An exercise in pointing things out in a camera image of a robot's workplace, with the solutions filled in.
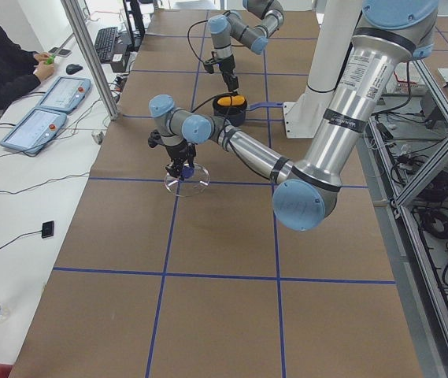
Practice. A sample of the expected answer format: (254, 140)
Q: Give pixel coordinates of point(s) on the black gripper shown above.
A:
(177, 151)
(227, 72)

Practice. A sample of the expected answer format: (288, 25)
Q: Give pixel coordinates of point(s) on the yellow corn cob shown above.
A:
(231, 100)

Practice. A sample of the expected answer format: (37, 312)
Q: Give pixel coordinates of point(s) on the glass pot lid blue knob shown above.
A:
(194, 180)

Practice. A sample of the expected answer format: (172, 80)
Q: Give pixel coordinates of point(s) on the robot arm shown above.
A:
(230, 25)
(388, 33)

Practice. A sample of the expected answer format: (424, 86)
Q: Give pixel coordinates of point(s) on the dark blue saucepan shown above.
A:
(237, 114)

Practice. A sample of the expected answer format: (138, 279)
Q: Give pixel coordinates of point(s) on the brown paper table mat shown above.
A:
(147, 284)

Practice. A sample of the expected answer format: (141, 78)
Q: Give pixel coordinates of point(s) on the upper teach pendant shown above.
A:
(65, 94)

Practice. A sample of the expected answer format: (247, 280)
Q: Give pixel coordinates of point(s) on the teach pendant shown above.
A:
(65, 94)
(34, 131)

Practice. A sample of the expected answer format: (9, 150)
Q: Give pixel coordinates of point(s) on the black keyboard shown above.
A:
(104, 43)

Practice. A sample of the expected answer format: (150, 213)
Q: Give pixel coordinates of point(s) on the lower teach pendant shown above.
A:
(34, 131)

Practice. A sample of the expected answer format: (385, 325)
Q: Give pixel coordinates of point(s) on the black small device on table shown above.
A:
(47, 230)

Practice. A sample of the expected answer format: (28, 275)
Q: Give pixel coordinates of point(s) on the black computer mouse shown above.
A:
(72, 69)

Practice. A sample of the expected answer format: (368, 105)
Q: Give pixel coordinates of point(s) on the black smartphone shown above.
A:
(60, 52)

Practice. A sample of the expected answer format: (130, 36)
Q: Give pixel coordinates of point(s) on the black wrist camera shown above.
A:
(209, 65)

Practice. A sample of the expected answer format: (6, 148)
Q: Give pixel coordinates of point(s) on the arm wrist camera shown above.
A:
(155, 139)

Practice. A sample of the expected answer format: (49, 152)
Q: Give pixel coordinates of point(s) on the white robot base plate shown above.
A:
(301, 120)

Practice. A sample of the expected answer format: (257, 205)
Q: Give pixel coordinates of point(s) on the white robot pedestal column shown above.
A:
(333, 45)

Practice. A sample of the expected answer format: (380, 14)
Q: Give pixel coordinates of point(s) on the aluminium frame post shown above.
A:
(83, 39)

